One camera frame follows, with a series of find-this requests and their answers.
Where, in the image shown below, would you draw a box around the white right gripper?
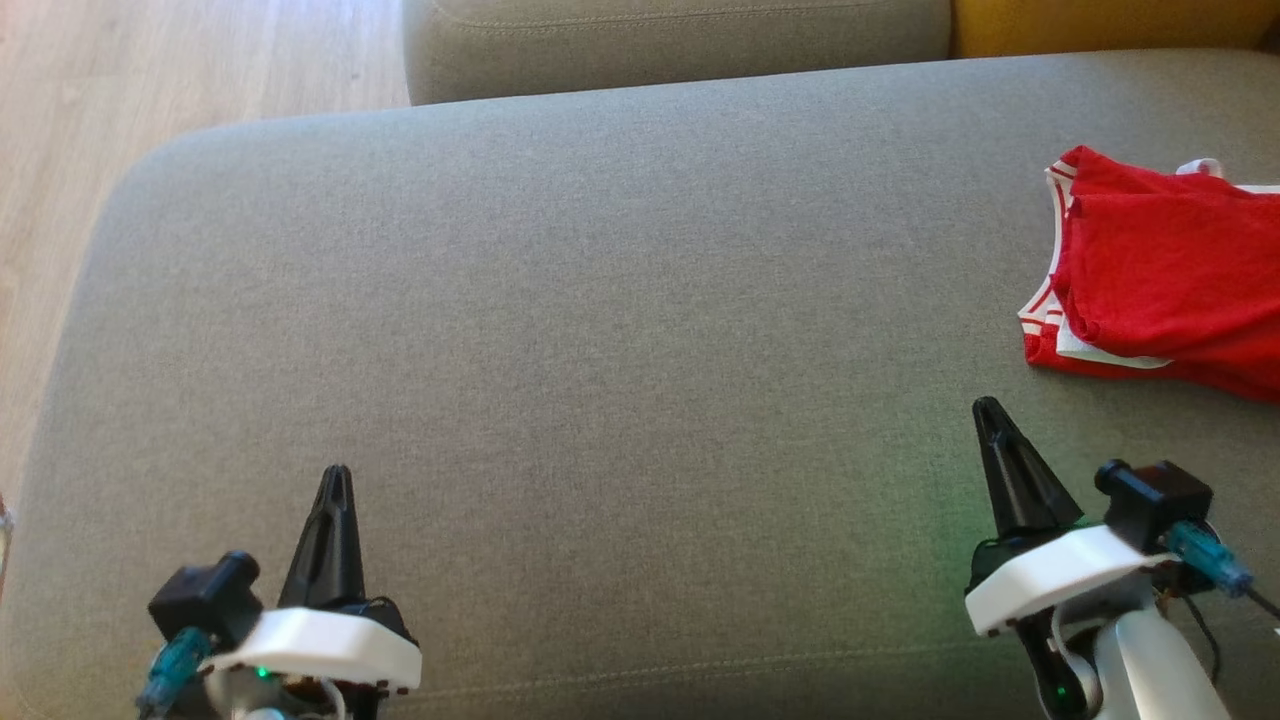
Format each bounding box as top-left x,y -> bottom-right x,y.
964,397 -> 1182,639

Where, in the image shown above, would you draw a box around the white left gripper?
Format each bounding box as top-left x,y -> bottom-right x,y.
199,466 -> 424,694

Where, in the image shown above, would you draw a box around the red basketball shorts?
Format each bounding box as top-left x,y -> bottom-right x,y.
1024,157 -> 1280,404

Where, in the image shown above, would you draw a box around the red basketball jersey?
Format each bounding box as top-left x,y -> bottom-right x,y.
1017,145 -> 1280,372

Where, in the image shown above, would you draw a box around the grey sofa seat cushion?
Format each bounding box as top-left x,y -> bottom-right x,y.
0,50 -> 1280,720

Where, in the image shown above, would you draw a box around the grey sofa back cushion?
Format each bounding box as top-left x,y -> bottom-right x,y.
402,0 -> 954,107

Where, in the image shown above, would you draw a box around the yellow sofa cushion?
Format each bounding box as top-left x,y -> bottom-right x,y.
950,0 -> 1280,59

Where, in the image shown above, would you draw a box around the teal plug camera cable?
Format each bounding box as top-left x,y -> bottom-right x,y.
138,627 -> 217,718
1164,519 -> 1280,686

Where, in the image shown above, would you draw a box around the teal plug right camera cable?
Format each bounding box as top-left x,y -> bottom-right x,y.
1164,519 -> 1280,686

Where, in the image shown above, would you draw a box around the teal plug left camera cable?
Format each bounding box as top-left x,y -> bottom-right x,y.
138,627 -> 217,718

